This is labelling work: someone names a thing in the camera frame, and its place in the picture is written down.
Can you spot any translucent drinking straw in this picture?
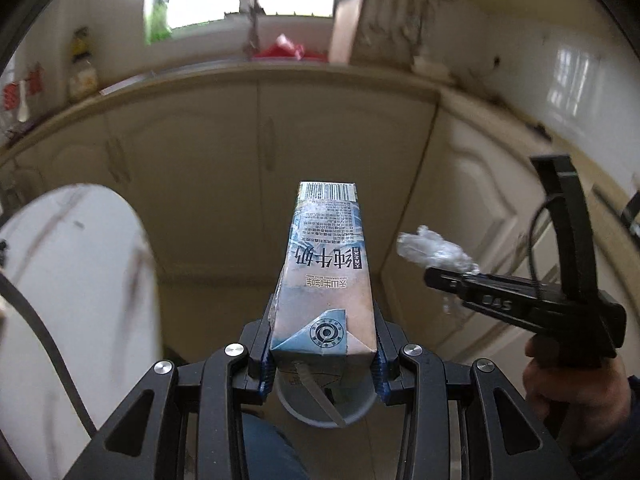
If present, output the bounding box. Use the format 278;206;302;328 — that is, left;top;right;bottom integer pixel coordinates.
294;361;347;429

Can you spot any clear plastic wrap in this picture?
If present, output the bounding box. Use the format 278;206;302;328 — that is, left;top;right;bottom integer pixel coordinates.
396;226;478;317

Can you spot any person's right hand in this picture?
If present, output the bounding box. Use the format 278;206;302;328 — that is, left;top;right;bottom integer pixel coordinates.
524;336;629;453

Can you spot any metal faucet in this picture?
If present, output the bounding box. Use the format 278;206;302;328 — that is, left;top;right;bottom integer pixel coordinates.
241;0;266;58

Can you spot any thin black cable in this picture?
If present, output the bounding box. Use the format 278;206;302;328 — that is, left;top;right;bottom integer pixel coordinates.
529;194;563;293

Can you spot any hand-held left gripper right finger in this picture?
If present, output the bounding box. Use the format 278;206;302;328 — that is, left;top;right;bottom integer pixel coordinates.
372;320;576;480

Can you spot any thick black cable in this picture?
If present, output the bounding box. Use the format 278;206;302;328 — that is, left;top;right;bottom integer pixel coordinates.
0;272;98;437

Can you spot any person's jeans leg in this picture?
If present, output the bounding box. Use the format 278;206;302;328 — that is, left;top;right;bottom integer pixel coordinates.
241;410;311;480

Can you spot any blue white milk carton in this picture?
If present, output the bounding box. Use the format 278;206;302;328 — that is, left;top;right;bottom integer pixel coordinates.
269;181;378;367

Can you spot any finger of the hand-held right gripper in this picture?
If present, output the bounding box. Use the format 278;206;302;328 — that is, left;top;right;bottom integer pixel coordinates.
530;155;603;292
424;267;566;323

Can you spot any green plant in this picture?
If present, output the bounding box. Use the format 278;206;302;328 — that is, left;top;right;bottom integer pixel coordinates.
144;0;174;44

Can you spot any round white gold-rimmed table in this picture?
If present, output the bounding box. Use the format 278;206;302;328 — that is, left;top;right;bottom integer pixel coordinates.
0;185;163;480

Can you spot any yellow label glass jar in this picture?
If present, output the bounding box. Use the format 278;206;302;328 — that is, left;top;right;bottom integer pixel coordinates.
67;27;99;102

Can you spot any person's right forearm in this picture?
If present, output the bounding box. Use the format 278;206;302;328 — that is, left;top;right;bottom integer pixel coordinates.
570;374;640;467

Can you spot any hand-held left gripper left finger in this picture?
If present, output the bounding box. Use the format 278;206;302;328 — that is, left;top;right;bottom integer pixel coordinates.
65;320;275;480

